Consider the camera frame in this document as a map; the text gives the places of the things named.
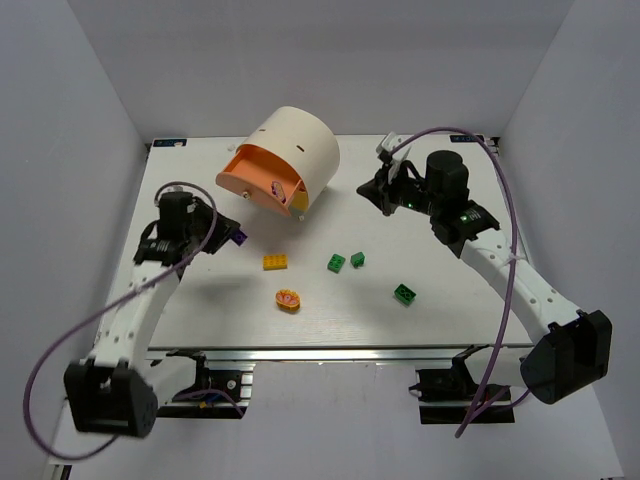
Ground purple curved lego brick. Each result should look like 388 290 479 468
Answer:
271 181 287 204

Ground cream drawer cabinet shell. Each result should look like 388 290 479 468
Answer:
236 106 340 215

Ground orange oval lego piece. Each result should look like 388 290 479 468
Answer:
275 289 301 313

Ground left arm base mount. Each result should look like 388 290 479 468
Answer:
151 349 253 420

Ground yellow lego brick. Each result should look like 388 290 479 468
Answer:
263 254 288 271

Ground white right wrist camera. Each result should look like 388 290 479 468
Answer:
376 132 410 182

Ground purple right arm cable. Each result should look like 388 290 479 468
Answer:
387 127 533 439

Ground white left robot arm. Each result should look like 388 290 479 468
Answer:
63 192 246 438

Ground right blue corner label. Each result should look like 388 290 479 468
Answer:
449 134 485 143

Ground yellow drawer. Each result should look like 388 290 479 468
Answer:
290 188 309 212

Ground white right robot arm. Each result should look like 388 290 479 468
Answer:
357 149 613 404

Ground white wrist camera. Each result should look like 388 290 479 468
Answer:
154 183 184 202
376 132 410 182

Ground green lego brick left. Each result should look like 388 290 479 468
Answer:
327 254 346 273

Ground small green lego brick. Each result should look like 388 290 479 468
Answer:
350 252 365 268

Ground green lego brick right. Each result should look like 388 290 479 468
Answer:
394 284 416 306

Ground left blue corner label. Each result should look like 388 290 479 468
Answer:
152 138 187 148

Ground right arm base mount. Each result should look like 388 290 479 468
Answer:
408 345 515 425

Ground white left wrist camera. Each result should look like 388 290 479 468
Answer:
154 183 184 202

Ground aluminium table front rail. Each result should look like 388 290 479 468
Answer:
92 342 531 366

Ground blue corner label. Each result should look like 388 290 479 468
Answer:
449 134 485 143
152 138 187 148

